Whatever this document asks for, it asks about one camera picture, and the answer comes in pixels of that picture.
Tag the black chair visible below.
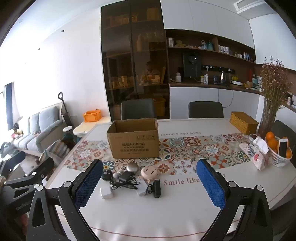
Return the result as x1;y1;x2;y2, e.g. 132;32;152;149
188;101;224;118
121;98;156;120

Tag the black round cable hub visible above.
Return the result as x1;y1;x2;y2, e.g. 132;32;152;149
101;169;113;181

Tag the patterned table runner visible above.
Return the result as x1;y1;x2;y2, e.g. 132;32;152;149
65;133;252;175

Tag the left black chair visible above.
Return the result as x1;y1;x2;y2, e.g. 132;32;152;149
121;98;156;120

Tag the black power adapter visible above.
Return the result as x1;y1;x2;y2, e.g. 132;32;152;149
119;171;133;182

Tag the white fruit basket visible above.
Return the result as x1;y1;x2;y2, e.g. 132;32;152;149
264;137;293;168

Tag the black adapter cable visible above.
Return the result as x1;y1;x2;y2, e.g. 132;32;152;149
109;176;141;190

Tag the brown cardboard box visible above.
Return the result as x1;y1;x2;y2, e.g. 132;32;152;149
106;118;159;159

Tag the black bike light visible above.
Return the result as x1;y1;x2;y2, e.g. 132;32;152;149
146;179;161;198

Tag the woven bamboo box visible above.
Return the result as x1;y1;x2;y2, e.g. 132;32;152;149
230;111;258;135

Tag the right black chair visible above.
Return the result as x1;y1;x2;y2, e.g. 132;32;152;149
188;101;224;118

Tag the white smartphone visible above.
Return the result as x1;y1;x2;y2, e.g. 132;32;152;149
278;138;288;158

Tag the striped cushioned chair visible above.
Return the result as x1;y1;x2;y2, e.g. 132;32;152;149
39;140;70;167

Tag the white square charger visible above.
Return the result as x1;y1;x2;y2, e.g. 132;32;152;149
100;186;114;199

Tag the floral tissue pouch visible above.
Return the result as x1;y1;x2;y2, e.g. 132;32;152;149
239;137;269;171

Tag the black coffee machine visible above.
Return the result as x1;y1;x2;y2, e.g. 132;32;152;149
183;53;201;80

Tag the silver egg-shaped device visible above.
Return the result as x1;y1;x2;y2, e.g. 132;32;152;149
126;162;139;174

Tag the round white side table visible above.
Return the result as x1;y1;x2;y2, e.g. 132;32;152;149
73;116;110;138

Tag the dark glass cabinet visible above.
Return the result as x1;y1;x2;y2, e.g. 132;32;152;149
101;1;170;120

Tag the pink round doll toy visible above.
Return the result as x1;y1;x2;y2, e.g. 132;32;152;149
140;166;159;184

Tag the dried flower bouquet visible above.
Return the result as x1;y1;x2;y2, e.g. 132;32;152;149
258;57;292;138

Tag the grey sofa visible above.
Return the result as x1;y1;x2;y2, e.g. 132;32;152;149
12;102;65;157

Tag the white robot figurine keychain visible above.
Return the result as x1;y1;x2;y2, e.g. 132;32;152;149
113;172;123;180

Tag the black vacuum cleaner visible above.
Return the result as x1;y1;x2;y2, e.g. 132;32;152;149
58;91;73;126

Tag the orange plastic crate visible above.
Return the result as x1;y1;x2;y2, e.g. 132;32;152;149
83;109;102;123

